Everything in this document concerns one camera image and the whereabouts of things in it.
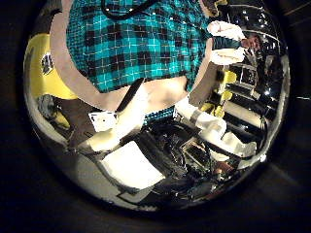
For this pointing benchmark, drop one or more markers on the teal plaid cloth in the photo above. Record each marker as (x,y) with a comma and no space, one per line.
(136,48)

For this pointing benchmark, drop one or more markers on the person in white coat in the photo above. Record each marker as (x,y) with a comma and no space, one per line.
(226,55)

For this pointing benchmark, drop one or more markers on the yellow panel with sticker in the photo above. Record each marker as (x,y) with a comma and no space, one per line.
(42,84)

